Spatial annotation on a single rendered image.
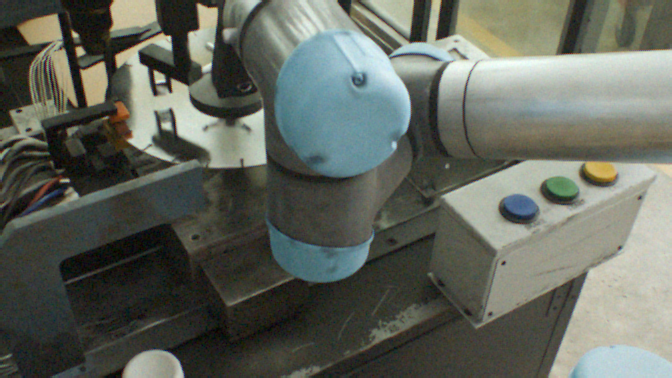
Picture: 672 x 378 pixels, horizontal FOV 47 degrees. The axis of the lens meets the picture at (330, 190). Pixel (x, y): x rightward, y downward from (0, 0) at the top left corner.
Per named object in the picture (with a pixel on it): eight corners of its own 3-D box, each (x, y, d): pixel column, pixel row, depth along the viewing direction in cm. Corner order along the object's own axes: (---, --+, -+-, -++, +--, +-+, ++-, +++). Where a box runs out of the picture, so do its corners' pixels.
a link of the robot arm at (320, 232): (408, 215, 61) (422, 101, 54) (339, 309, 54) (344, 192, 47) (323, 182, 64) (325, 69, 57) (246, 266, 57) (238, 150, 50)
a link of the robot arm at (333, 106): (295, 207, 46) (294, 86, 40) (239, 106, 53) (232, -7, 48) (413, 176, 48) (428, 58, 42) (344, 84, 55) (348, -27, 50)
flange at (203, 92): (171, 95, 102) (169, 79, 101) (222, 58, 109) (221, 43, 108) (238, 123, 98) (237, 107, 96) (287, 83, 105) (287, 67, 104)
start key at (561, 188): (558, 183, 101) (562, 171, 100) (580, 201, 98) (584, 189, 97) (536, 193, 99) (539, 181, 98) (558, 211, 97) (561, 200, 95)
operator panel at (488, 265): (571, 208, 118) (597, 130, 108) (626, 253, 111) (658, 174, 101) (426, 275, 107) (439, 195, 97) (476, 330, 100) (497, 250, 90)
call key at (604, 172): (596, 166, 104) (600, 155, 102) (619, 183, 101) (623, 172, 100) (575, 176, 102) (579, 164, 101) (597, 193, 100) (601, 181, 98)
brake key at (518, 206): (518, 201, 98) (521, 189, 97) (540, 219, 96) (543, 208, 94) (494, 211, 96) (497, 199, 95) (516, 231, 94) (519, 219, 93)
